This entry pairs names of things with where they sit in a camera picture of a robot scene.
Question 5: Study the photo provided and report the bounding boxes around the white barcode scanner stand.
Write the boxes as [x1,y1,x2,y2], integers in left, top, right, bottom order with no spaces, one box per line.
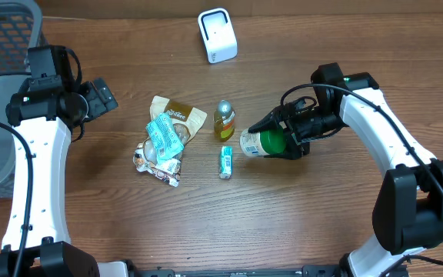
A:
[198,8,238,64]

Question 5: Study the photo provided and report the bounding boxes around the green lid white jar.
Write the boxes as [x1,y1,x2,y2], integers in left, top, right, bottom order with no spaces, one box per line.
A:
[239,128,287,157]

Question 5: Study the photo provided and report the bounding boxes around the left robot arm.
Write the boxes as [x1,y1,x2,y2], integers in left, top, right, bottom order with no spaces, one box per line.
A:
[0,45,128,276]

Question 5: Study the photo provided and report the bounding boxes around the small teal tissue pack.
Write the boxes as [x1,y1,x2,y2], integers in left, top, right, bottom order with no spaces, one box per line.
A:
[219,146,233,179]

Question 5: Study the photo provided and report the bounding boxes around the yellow oil bottle silver cap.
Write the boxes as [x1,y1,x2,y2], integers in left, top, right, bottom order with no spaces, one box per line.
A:
[213,100,235,142]

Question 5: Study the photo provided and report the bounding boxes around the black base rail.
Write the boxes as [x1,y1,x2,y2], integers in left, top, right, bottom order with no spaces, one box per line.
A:
[125,259,411,277]

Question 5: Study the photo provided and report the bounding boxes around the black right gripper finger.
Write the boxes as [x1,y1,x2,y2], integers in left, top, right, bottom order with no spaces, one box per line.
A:
[263,135,305,160]
[248,105,288,133]

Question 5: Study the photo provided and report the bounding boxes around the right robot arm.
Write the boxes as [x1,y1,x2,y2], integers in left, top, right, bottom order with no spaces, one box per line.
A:
[239,63,443,277]

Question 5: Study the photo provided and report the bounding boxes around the brown snack packet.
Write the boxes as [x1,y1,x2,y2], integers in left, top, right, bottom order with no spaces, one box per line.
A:
[149,95,207,145]

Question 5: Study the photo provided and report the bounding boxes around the white red snack wrapper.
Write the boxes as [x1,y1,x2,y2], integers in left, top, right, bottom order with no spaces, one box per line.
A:
[132,138,182,187]

